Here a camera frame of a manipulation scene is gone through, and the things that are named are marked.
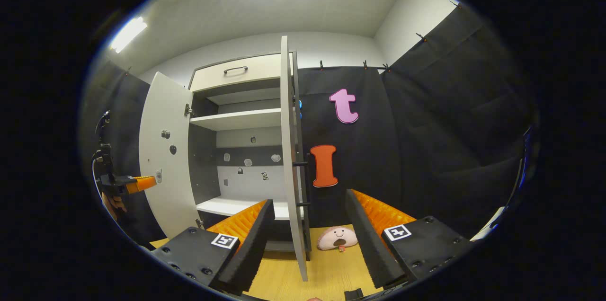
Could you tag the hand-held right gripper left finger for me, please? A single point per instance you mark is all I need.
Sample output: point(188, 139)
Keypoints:
point(255, 239)

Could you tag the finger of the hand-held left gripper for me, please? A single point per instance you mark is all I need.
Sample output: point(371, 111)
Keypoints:
point(142, 183)

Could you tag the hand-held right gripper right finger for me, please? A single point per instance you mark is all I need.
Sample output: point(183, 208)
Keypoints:
point(365, 239)

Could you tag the beige double-door shoe cabinet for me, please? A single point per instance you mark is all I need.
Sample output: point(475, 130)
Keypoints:
point(213, 76)

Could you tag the white cabinet shelf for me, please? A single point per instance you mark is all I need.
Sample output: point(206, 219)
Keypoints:
point(227, 206)
point(236, 119)

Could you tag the metal door hinge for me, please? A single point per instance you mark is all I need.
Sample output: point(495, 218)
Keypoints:
point(189, 110)

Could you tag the pink plush toy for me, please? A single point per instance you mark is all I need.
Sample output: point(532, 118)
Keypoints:
point(337, 237)

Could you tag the black backdrop cloth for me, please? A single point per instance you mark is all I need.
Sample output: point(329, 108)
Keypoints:
point(426, 149)

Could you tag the small ceiling light panel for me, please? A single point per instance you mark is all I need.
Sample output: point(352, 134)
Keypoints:
point(128, 33)

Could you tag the row of black cloth clips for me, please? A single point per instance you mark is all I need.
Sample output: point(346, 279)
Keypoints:
point(322, 65)

